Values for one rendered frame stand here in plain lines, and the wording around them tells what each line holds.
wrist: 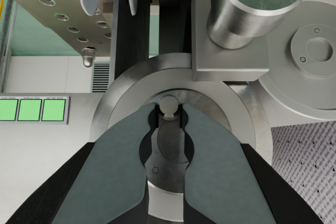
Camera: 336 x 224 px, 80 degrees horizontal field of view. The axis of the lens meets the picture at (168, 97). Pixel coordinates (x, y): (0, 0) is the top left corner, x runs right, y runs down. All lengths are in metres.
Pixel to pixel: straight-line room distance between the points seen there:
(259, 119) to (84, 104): 0.44
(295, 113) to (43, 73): 3.46
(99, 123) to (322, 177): 0.27
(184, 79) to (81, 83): 3.07
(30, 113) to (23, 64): 3.18
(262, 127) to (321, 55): 0.08
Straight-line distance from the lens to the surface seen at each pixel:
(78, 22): 0.46
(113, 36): 0.20
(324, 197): 0.33
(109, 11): 0.38
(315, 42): 0.22
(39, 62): 3.64
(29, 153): 0.60
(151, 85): 0.16
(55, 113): 0.57
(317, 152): 0.32
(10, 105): 0.64
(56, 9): 0.43
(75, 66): 3.34
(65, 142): 0.56
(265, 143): 0.18
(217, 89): 0.17
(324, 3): 0.25
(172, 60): 0.18
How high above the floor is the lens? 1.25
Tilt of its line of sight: 11 degrees down
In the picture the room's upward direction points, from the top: 180 degrees counter-clockwise
